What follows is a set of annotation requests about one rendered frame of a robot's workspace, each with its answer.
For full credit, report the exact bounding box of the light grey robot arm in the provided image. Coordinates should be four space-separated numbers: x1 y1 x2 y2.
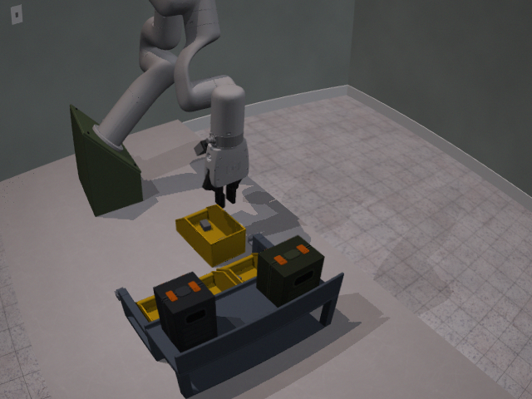
92 0 245 156

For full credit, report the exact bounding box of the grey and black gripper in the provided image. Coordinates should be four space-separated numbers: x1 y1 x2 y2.
202 138 249 209

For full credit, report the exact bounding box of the dark grey metal shelf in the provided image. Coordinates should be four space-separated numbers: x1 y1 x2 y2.
114 273 344 399

